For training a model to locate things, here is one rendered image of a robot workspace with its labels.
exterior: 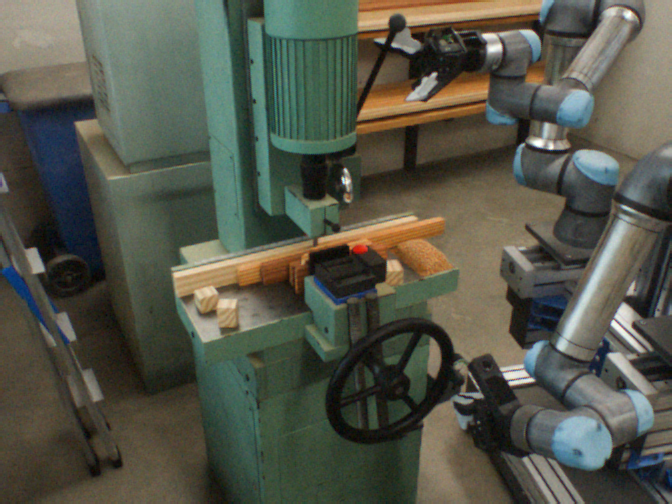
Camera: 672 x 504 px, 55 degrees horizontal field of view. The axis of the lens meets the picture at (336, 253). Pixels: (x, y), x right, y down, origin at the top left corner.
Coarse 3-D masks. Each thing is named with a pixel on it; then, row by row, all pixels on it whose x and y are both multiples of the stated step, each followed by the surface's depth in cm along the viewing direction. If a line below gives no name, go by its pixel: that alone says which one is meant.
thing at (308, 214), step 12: (288, 192) 142; (300, 192) 141; (288, 204) 144; (300, 204) 137; (312, 204) 135; (324, 204) 135; (336, 204) 136; (300, 216) 139; (312, 216) 134; (324, 216) 136; (336, 216) 137; (312, 228) 136; (324, 228) 137
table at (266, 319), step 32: (224, 288) 138; (256, 288) 138; (288, 288) 138; (416, 288) 142; (448, 288) 147; (192, 320) 128; (256, 320) 128; (288, 320) 129; (224, 352) 125; (320, 352) 126
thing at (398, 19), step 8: (392, 16) 119; (400, 16) 119; (392, 24) 119; (400, 24) 119; (392, 32) 121; (400, 32) 120; (392, 40) 123; (384, 48) 125; (384, 56) 127; (376, 64) 129; (376, 72) 131; (368, 80) 133; (368, 88) 135; (360, 96) 138; (360, 104) 139; (336, 152) 150; (344, 152) 150; (352, 152) 152
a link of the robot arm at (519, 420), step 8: (520, 408) 107; (528, 408) 105; (536, 408) 105; (512, 416) 106; (520, 416) 105; (528, 416) 103; (512, 424) 105; (520, 424) 104; (512, 432) 105; (520, 432) 103; (512, 440) 106; (520, 440) 104; (520, 448) 106; (528, 448) 103
